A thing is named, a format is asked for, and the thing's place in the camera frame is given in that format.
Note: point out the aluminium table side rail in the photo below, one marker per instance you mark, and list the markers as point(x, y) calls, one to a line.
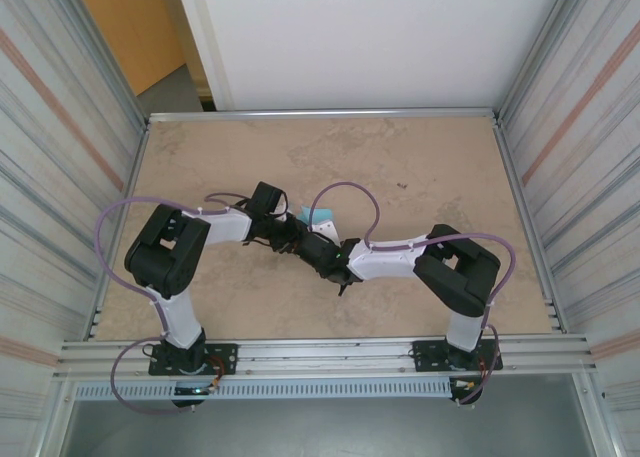
point(121, 227)
point(529, 227)

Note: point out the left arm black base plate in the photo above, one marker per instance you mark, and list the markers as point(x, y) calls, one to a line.
point(225, 352)

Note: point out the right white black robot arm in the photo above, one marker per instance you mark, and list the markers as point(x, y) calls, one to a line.
point(460, 277)

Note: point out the aluminium frame corner post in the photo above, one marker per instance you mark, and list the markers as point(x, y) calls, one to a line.
point(542, 52)
point(102, 52)

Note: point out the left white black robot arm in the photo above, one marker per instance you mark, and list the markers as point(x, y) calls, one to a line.
point(165, 257)

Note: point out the aluminium crossbar of table frame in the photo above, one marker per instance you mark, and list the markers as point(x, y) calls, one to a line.
point(325, 113)

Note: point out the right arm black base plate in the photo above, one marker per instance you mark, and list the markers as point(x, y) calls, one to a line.
point(425, 349)

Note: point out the long aluminium mounting rail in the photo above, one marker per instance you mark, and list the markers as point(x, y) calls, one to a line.
point(325, 352)

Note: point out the orange wooden door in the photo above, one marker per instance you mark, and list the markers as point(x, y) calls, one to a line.
point(130, 22)

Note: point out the small circuit board green light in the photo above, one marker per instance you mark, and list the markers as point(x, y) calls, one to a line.
point(195, 391)

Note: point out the light blue paper sheet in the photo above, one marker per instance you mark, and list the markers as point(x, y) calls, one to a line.
point(325, 213)

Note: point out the white door frame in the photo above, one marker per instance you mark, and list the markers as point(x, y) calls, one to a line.
point(205, 42)

